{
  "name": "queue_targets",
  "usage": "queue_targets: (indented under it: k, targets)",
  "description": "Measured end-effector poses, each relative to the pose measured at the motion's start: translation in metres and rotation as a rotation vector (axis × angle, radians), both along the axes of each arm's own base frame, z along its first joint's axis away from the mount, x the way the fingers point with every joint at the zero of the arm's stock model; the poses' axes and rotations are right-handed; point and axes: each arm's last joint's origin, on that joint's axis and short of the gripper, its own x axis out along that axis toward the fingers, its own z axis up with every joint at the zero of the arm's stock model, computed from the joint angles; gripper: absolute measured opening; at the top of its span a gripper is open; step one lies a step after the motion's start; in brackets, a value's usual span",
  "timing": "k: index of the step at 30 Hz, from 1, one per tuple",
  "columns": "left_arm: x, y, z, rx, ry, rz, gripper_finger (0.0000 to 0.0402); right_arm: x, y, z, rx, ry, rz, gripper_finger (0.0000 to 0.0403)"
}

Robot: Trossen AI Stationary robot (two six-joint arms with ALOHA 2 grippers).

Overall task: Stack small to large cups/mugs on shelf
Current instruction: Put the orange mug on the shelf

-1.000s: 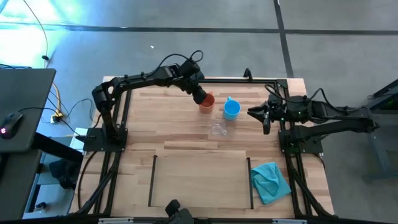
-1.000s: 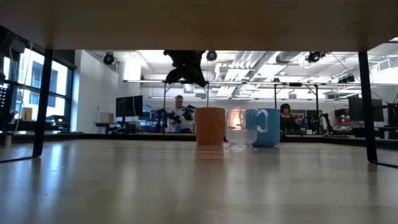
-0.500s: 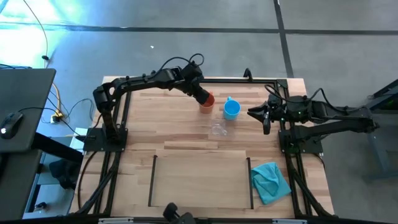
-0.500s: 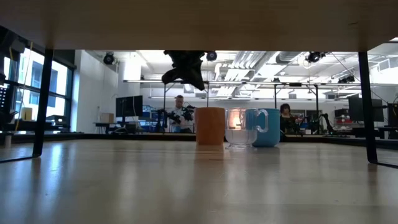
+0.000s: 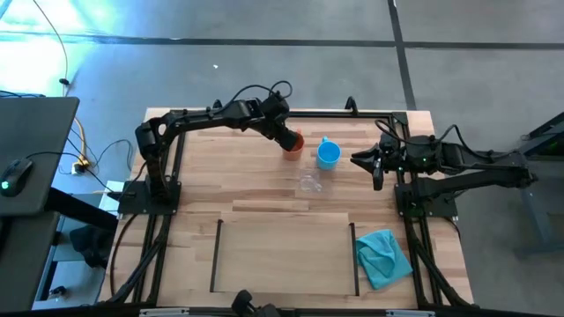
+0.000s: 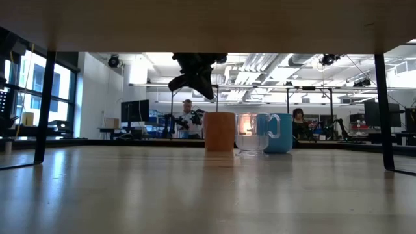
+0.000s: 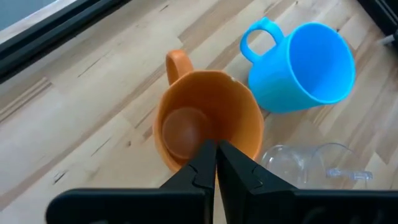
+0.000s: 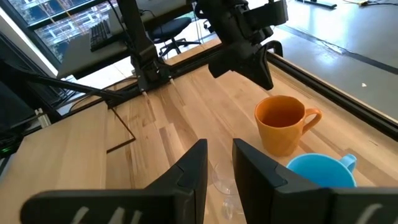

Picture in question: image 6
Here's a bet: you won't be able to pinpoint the background black robot arms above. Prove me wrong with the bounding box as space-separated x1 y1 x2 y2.
162 109 206 139

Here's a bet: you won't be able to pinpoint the black gantry frame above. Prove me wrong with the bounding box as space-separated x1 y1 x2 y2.
285 86 335 114

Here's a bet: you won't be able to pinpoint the black computer monitor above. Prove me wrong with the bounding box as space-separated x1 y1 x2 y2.
363 102 402 128
120 99 150 124

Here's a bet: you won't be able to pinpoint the person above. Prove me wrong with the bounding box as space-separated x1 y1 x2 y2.
291 108 315 141
174 99 205 140

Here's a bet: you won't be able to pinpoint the black table frame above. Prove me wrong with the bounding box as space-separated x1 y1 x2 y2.
0 138 416 157

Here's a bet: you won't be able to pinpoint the orange mug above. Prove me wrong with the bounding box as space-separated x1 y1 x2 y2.
203 112 237 153

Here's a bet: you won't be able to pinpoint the wooden shelf with black legs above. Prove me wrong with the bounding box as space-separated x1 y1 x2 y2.
0 0 416 176

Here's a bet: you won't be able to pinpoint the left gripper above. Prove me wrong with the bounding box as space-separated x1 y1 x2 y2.
168 53 228 101

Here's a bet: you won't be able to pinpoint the yellow box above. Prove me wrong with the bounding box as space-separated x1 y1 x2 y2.
21 112 35 127

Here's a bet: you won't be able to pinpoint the cardboard box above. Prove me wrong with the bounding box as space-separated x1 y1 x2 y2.
103 117 120 129

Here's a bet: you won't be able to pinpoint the blue mug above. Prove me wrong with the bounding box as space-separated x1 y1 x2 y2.
256 113 294 155

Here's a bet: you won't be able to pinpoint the clear glass mug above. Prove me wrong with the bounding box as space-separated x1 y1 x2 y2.
235 112 281 156

